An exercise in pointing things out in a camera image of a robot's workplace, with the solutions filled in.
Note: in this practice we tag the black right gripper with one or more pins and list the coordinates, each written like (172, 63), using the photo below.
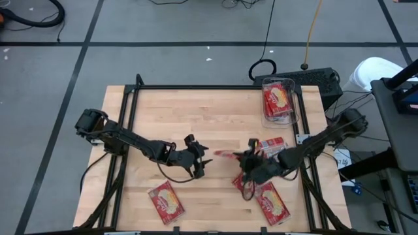
(264, 171)

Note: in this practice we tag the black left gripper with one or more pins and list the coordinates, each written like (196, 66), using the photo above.
(184, 158)

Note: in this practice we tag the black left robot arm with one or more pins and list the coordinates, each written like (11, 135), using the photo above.
(130, 142)

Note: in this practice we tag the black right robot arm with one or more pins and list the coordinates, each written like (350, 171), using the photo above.
(313, 143)

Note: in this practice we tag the clear plastic basket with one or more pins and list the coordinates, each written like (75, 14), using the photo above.
(279, 80)

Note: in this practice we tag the white paper sheet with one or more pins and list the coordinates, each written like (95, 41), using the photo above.
(343, 161)

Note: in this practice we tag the black computer tower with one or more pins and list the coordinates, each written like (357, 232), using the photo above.
(313, 78)

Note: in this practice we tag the small blue item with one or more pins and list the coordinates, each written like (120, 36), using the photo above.
(358, 189)

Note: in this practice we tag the white chair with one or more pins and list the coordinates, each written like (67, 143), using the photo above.
(375, 70)

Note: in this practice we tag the grey cart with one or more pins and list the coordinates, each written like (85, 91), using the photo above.
(401, 137)

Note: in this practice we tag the dark laptop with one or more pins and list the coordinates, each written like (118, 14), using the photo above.
(405, 98)

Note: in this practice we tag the black keyboard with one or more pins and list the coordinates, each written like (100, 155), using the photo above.
(413, 192)

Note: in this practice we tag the black pole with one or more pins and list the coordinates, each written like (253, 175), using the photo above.
(405, 73)

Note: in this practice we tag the black metal table frame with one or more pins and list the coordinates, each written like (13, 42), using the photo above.
(212, 87)

